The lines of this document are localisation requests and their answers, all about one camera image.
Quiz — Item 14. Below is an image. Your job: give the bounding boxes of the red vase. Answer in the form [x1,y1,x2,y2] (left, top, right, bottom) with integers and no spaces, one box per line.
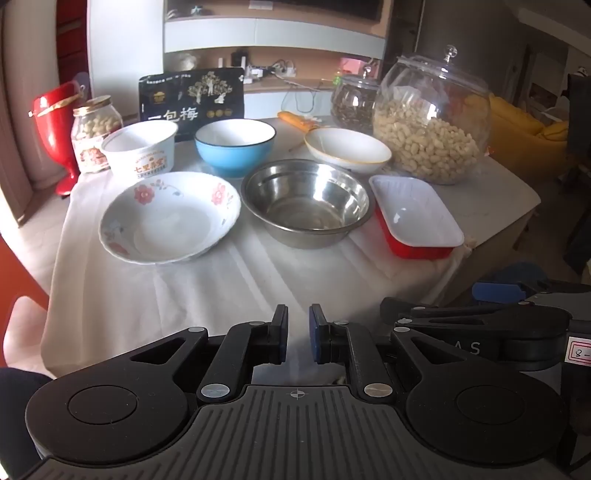
[28,82,88,197]

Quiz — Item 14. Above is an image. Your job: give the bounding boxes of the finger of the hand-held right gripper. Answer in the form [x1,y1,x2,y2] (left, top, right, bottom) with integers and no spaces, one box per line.
[471,262,550,308]
[379,296,572,341]

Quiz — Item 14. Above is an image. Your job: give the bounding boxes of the white and wood TV cabinet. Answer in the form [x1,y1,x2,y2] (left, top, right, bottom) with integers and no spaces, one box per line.
[161,0,389,115]

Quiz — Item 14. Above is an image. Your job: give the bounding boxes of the red cabinet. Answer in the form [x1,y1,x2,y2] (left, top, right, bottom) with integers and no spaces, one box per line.
[55,0,89,88]

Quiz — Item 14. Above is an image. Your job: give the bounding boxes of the white tablecloth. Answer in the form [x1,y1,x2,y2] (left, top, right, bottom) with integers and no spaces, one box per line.
[39,115,476,377]

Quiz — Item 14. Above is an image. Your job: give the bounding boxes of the white floral deep plate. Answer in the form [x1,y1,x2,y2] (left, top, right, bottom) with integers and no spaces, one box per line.
[98,171,242,265]

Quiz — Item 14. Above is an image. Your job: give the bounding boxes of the yellow sofa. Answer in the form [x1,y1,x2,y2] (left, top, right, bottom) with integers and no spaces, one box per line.
[487,95,571,183]

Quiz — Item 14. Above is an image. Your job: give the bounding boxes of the beige curtain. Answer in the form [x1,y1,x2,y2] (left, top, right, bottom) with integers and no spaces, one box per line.
[0,0,57,224]

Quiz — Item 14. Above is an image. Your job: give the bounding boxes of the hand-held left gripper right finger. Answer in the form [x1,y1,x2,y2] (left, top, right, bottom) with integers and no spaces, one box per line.
[308,304,462,403]

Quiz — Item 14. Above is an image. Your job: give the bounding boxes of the large glass jar of peanuts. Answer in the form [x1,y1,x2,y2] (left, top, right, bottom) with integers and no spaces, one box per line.
[372,45,491,185]

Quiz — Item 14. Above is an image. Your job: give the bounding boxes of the white printed paper bowl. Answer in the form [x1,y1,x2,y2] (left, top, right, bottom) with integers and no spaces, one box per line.
[100,122,179,182]

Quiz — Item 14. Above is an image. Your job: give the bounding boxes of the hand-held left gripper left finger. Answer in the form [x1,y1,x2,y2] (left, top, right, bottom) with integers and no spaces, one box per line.
[129,304,289,403]

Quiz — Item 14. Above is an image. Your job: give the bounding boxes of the stainless steel bowl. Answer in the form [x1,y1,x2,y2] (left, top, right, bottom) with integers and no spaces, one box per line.
[240,159,376,249]

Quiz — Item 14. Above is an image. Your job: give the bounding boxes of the orange packet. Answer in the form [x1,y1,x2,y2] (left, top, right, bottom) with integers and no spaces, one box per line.
[278,111,319,133]

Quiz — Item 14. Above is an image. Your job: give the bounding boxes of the glass jar of dark seeds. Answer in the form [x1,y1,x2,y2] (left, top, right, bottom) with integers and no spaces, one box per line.
[331,66,385,136]

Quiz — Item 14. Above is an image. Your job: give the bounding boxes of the pink box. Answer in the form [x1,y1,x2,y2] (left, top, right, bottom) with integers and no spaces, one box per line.
[341,56,375,75]

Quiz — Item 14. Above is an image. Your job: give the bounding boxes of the person's dark clothing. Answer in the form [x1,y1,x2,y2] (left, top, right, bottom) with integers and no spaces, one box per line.
[0,367,52,477]

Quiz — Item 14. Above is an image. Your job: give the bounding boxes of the black cable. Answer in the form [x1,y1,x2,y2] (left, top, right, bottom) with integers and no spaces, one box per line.
[281,78,334,114]

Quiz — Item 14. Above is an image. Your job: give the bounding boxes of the white table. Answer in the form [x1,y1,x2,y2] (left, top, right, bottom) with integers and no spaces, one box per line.
[462,154,542,254]

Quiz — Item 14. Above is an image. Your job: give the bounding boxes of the plastic jar of nuts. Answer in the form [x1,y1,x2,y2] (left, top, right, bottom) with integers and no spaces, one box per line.
[71,95,124,174]

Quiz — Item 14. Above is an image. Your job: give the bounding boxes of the red and white rectangular tray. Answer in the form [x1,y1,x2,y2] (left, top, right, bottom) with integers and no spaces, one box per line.
[368,174,465,260]

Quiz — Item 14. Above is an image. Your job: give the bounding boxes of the blue ceramic bowl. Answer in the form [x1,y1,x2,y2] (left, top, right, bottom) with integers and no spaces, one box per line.
[194,119,277,179]

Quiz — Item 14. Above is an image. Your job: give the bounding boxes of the white yellow-rimmed shallow bowl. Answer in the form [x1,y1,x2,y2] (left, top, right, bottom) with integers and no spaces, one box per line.
[304,128,393,174]

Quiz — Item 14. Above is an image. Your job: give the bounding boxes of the black snack bag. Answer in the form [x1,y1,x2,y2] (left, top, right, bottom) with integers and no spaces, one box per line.
[139,68,245,141]

